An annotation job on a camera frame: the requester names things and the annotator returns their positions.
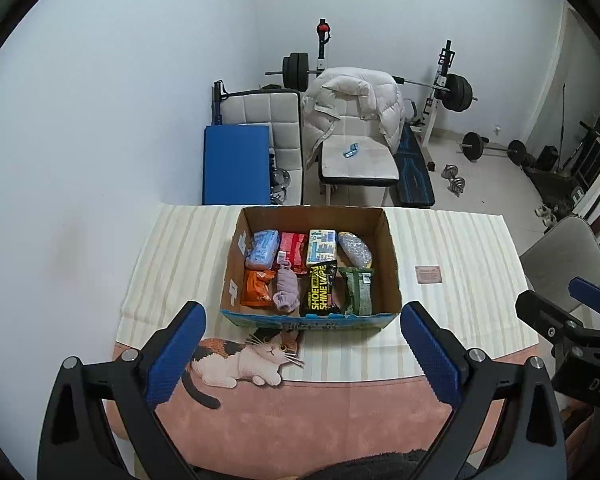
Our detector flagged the dark equipment pile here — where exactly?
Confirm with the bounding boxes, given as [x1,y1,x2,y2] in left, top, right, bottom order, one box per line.
[522,120,600,211]

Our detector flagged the orange packet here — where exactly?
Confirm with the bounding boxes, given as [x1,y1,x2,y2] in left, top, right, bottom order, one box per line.
[240,269,277,309]

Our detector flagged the blue board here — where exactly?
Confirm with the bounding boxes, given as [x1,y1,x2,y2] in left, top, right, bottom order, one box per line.
[202,124,272,206]

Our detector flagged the black wipes packet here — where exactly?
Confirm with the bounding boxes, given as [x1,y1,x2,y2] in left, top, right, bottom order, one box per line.
[300,261,339,317]

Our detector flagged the chrome weight plates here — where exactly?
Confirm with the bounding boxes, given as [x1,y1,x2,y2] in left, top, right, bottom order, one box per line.
[270,167,293,206]

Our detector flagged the grey chair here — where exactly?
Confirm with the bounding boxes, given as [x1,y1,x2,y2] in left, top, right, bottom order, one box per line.
[519,216,600,311]

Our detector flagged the white padded chair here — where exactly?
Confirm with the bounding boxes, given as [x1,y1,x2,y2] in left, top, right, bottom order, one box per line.
[317,110,401,206]
[212,80,305,206]

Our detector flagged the white puffer jacket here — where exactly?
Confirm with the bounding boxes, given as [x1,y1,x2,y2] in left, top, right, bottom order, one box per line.
[301,66,406,171]

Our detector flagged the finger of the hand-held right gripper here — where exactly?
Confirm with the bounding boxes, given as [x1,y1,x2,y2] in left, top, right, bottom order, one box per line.
[568,277,600,311]
[516,290,583,361]

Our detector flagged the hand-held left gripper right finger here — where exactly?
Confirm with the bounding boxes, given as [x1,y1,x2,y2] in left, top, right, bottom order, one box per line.
[400,301,567,480]

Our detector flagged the barbell with black plates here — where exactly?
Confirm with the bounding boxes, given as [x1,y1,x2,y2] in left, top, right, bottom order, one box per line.
[265,52,478,111]

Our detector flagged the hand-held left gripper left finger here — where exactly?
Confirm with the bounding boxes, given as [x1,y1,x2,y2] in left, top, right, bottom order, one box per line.
[39,301,207,480]

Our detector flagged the brown card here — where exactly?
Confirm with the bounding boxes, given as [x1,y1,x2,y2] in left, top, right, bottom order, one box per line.
[414,265,443,285]

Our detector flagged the green packet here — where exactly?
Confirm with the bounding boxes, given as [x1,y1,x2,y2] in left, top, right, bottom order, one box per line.
[338,267,376,317]

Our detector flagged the striped table mat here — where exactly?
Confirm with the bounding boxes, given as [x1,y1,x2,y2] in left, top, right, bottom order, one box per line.
[114,203,538,386]

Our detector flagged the cardboard box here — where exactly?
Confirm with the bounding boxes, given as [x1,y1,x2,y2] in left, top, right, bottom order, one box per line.
[220,205,400,333]

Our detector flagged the person's dark fleece clothing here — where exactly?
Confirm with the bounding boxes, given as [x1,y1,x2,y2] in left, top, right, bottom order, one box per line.
[325,450,431,480]

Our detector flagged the red packet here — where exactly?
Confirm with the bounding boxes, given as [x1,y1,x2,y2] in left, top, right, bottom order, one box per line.
[276,231,309,271]

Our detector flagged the purple sock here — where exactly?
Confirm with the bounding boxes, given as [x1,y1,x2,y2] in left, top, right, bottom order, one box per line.
[272,266,302,311]

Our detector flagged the silver glitter pouch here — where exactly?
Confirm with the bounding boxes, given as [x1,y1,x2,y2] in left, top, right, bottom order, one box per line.
[337,231,374,270]

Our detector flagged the black weight bench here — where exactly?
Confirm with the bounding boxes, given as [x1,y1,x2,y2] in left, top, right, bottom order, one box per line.
[392,100,436,208]

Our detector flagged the white and blue tissue pack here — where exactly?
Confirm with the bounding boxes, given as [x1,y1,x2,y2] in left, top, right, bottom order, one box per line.
[305,229,338,267]

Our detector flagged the small barbell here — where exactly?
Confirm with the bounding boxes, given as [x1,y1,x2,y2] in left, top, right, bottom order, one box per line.
[460,131,528,166]

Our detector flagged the pink cat-print tablecloth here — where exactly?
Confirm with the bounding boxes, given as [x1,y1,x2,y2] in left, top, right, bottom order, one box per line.
[105,327,536,471]

